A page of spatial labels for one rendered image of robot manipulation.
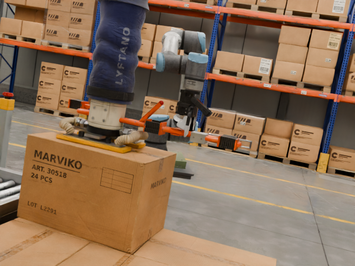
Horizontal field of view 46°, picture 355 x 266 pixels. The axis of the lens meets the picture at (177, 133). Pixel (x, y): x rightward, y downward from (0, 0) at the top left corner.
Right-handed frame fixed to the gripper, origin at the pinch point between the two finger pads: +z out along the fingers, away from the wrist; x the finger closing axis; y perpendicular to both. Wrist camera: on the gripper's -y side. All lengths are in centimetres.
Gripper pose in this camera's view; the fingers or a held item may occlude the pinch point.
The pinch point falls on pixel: (188, 134)
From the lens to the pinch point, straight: 191.1
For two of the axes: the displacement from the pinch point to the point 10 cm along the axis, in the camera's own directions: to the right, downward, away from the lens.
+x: -2.9, 0.7, -9.6
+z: -1.7, 9.8, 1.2
